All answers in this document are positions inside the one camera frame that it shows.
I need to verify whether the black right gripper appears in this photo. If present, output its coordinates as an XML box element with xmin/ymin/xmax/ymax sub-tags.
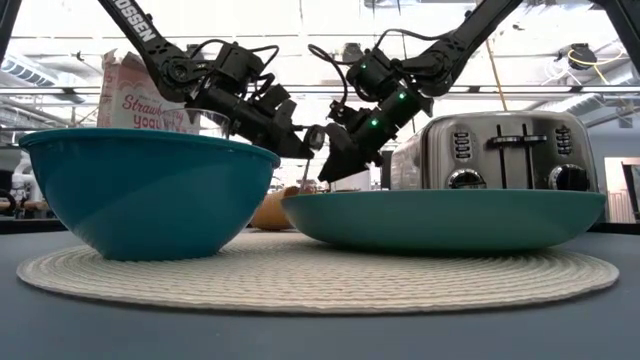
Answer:
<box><xmin>318</xmin><ymin>84</ymin><xmax>434</xmax><ymax>184</ymax></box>

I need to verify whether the white round woven placemat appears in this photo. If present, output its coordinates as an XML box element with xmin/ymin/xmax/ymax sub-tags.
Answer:
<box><xmin>15</xmin><ymin>230</ymin><xmax>621</xmax><ymax>315</ymax></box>

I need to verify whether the green plastic plate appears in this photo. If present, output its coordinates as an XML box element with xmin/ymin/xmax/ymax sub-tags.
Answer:
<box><xmin>280</xmin><ymin>188</ymin><xmax>607</xmax><ymax>253</ymax></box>

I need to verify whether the orange plastic cup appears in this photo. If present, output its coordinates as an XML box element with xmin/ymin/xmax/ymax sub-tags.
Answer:
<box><xmin>251</xmin><ymin>185</ymin><xmax>301</xmax><ymax>231</ymax></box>

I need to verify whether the yellow cable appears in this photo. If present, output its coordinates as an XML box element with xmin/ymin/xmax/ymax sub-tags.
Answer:
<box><xmin>485</xmin><ymin>39</ymin><xmax>503</xmax><ymax>97</ymax></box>

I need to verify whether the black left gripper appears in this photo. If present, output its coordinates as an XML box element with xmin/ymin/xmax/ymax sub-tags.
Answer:
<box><xmin>199</xmin><ymin>84</ymin><xmax>315</xmax><ymax>159</ymax></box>

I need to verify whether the silver four-slot toaster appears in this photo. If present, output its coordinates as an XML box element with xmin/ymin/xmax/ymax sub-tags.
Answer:
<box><xmin>389</xmin><ymin>110</ymin><xmax>600</xmax><ymax>194</ymax></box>

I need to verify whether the black ceiling fixture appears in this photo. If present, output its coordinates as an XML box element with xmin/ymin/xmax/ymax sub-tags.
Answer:
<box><xmin>342</xmin><ymin>42</ymin><xmax>365</xmax><ymax>64</ymax></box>
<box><xmin>567</xmin><ymin>42</ymin><xmax>600</xmax><ymax>71</ymax></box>

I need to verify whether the metal spoon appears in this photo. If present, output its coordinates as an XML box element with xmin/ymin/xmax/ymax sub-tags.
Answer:
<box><xmin>299</xmin><ymin>124</ymin><xmax>327</xmax><ymax>190</ymax></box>

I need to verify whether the pink strawberry yogurt cereal box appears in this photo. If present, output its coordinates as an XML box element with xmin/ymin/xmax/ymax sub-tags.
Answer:
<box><xmin>97</xmin><ymin>49</ymin><xmax>201</xmax><ymax>132</ymax></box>

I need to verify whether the white framed panel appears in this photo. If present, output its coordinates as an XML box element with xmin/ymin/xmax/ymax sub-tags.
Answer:
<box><xmin>603</xmin><ymin>157</ymin><xmax>640</xmax><ymax>224</ymax></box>

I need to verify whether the teal plastic bowl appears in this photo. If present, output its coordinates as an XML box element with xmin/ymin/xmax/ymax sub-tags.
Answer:
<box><xmin>18</xmin><ymin>128</ymin><xmax>281</xmax><ymax>262</ymax></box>

